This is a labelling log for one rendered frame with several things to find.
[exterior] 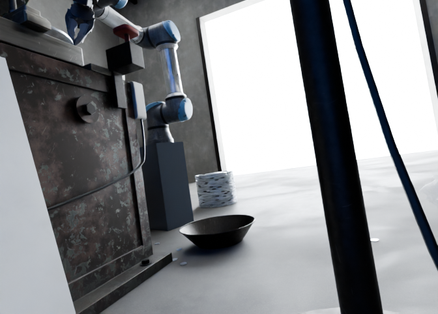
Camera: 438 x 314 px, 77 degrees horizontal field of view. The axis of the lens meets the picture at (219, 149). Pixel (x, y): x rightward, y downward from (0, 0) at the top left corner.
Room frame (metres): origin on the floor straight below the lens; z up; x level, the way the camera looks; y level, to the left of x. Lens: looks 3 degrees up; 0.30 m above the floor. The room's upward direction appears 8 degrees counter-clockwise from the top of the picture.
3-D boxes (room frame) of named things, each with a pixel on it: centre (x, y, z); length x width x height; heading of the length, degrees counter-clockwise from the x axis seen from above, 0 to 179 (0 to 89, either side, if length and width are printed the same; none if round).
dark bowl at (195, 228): (1.08, 0.05, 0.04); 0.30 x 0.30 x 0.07
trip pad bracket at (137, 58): (0.85, 0.25, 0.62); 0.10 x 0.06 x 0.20; 68
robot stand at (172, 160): (1.52, 0.32, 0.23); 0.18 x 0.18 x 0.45; 48
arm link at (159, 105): (1.52, 0.31, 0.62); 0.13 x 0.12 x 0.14; 71
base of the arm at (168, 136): (1.52, 0.32, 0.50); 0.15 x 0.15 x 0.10
